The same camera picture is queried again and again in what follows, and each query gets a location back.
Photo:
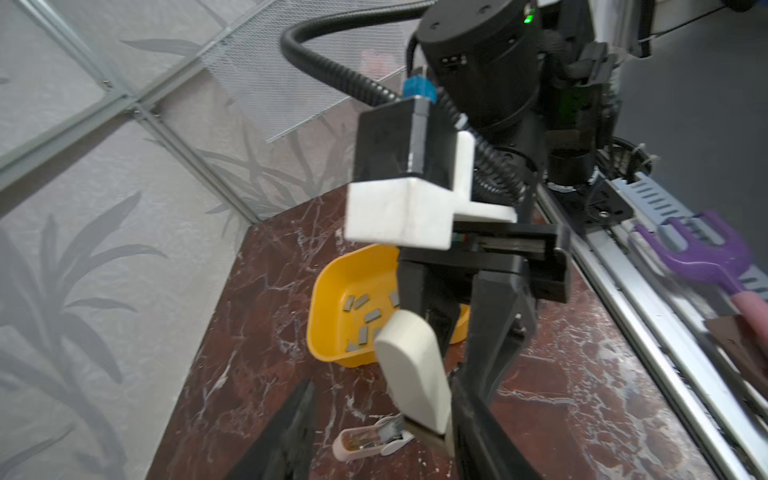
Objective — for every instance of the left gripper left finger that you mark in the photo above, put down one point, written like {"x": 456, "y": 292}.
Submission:
{"x": 285, "y": 448}

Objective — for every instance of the pink mini stapler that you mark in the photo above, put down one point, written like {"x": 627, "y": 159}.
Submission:
{"x": 383, "y": 438}

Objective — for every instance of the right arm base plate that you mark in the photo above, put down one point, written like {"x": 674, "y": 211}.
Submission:
{"x": 596, "y": 207}

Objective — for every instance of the brown slotted spatula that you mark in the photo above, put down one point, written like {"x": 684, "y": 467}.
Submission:
{"x": 747, "y": 352}

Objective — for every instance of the white wire mesh basket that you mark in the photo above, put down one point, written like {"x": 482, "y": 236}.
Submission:
{"x": 292, "y": 60}

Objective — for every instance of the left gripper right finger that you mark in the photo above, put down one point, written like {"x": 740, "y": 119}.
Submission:
{"x": 482, "y": 448}

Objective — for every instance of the pink handle tool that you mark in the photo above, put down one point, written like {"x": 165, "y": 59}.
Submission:
{"x": 754, "y": 310}

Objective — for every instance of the yellow plastic tray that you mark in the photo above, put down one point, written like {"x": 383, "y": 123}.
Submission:
{"x": 371, "y": 305}

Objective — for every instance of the purple plastic fork tool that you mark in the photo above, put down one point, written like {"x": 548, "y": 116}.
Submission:
{"x": 722, "y": 265}

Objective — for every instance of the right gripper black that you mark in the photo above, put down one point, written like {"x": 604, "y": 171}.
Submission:
{"x": 510, "y": 258}

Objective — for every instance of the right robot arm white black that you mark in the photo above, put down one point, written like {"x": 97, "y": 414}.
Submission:
{"x": 535, "y": 87}

